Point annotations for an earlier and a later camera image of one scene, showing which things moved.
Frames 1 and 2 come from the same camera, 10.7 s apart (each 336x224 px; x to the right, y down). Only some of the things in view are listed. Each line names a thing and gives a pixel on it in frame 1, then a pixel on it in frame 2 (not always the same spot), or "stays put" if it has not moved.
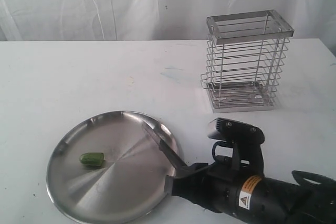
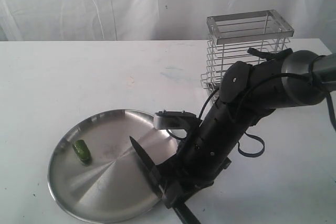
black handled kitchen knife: (169, 150) → (154, 174)
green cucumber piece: (92, 158) → (81, 148)
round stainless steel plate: (108, 169) stays put
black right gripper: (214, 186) → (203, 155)
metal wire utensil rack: (245, 53) stays put
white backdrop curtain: (47, 7) stays put
